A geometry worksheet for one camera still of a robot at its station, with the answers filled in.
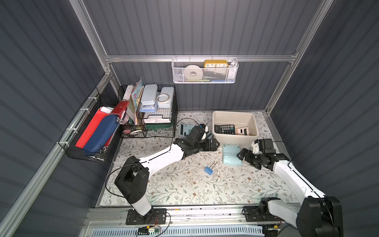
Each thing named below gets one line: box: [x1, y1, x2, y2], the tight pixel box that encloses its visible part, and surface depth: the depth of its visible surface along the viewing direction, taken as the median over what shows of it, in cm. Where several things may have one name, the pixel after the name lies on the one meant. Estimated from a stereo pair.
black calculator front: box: [214, 124, 236, 135], surface depth 104 cm
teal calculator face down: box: [222, 144, 243, 166], surface depth 95 cm
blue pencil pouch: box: [82, 114, 120, 154], surface depth 70 cm
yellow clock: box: [203, 59, 229, 69], surface depth 89 cm
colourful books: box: [125, 78, 145, 125], surface depth 96 cm
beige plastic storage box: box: [212, 110, 260, 146], surface depth 103 cm
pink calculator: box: [235, 126, 251, 136], surface depth 103 cm
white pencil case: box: [140, 83, 158, 107], surface depth 98 cm
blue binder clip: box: [203, 160, 218, 176], surface depth 91 cm
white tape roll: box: [183, 64, 203, 81], surface depth 86 cm
